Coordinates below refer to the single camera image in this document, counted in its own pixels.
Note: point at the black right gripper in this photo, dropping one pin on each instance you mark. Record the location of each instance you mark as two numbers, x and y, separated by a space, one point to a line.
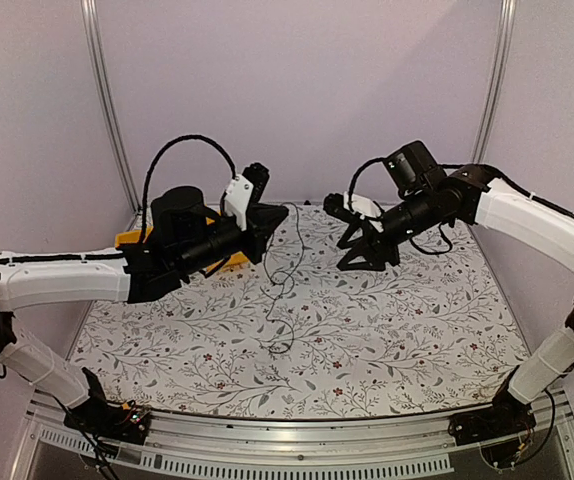
376 246

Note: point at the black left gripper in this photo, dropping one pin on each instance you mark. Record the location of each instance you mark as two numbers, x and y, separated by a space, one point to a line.
262 221

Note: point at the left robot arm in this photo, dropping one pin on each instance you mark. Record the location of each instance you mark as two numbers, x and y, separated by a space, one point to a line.
185 237

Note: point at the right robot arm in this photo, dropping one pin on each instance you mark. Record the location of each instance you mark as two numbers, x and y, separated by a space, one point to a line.
434 195

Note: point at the right yellow plastic bin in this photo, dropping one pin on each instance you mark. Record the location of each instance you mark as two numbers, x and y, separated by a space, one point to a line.
225 239

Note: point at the yellow plastic bin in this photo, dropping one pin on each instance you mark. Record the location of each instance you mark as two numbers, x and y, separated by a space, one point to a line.
132 237
225 239

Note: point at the floral table cloth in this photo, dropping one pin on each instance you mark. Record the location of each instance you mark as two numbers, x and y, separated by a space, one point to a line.
296 338

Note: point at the left yellow plastic bin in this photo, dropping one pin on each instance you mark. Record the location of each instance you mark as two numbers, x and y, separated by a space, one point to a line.
132 237

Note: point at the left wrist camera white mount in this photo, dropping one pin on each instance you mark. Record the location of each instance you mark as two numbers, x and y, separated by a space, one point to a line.
242 191

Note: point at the back aluminium floor rail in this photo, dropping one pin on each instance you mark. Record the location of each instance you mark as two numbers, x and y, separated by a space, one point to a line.
358 204

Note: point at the aluminium front rail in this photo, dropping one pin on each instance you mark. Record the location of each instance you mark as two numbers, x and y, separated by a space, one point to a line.
187 446

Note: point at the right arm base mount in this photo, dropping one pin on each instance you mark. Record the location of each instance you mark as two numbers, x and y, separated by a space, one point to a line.
506 421

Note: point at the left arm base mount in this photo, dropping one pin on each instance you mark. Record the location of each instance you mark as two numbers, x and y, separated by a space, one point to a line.
128 422

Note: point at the right aluminium corner post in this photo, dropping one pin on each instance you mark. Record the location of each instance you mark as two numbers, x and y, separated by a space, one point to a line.
503 40

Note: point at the aluminium corner post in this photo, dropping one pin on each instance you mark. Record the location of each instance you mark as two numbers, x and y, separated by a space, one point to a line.
503 40
93 36

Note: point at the left aluminium corner post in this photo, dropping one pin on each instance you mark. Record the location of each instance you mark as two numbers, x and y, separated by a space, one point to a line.
93 36

